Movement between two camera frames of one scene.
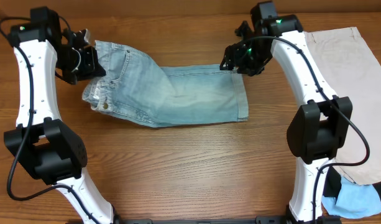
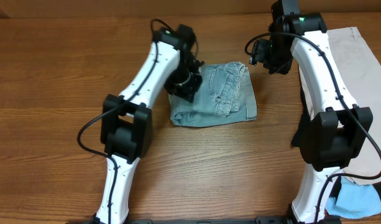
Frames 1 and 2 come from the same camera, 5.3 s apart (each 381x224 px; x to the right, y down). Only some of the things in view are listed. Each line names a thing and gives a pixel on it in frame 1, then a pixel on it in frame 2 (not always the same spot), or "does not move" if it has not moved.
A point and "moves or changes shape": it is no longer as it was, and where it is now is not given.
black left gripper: [89, 62] -> [184, 90]
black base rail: [261, 219] does not move
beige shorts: [353, 73] does not move
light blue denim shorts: [160, 96] moves or changes shape
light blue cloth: [354, 201] does not move
